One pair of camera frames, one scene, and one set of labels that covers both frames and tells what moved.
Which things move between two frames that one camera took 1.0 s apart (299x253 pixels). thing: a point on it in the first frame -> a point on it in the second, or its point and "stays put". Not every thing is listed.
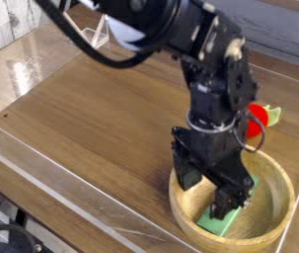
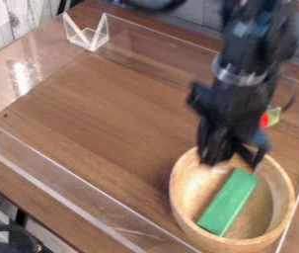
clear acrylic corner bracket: [96, 37] stays put
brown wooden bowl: [259, 223] stays put
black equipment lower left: [22, 241] stays put
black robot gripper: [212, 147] -> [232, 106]
